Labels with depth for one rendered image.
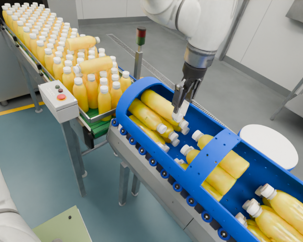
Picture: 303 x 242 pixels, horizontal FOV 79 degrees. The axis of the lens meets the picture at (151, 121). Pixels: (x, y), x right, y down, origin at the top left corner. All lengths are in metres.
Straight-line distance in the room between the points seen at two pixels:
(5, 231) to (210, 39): 0.58
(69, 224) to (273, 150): 0.91
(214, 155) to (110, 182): 1.38
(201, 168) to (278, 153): 0.53
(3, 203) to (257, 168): 0.80
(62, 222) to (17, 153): 1.66
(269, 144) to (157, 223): 1.11
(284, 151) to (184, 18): 0.80
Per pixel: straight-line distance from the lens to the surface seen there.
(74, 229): 0.65
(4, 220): 0.47
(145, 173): 0.92
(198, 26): 0.55
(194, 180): 0.65
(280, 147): 1.11
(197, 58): 0.58
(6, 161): 2.25
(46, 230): 0.67
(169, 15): 0.59
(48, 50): 1.35
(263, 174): 0.86
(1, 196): 0.51
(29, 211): 1.91
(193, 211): 0.84
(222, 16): 0.54
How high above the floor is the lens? 1.67
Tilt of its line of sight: 44 degrees down
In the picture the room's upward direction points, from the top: 11 degrees clockwise
